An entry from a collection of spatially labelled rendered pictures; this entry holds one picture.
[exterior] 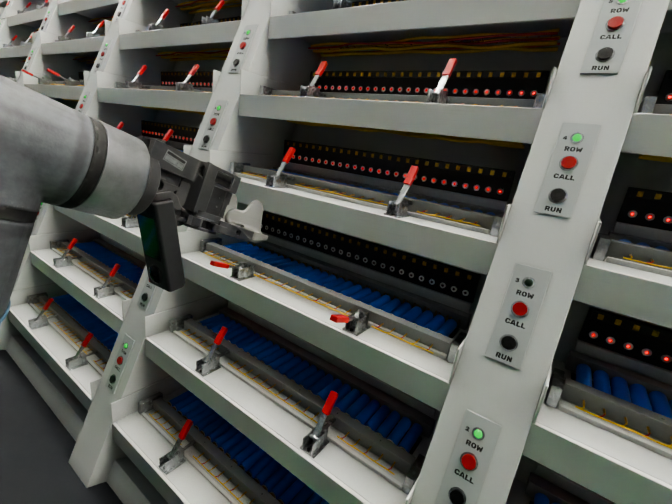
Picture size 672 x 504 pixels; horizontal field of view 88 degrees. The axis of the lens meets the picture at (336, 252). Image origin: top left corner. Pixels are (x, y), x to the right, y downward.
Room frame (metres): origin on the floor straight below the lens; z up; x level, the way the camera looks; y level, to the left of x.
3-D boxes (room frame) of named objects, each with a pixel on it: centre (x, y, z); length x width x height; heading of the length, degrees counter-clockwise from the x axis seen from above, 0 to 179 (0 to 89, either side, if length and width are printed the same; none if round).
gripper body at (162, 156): (0.43, 0.21, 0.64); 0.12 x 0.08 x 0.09; 149
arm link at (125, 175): (0.36, 0.25, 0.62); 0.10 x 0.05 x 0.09; 59
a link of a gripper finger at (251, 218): (0.50, 0.13, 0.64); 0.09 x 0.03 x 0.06; 141
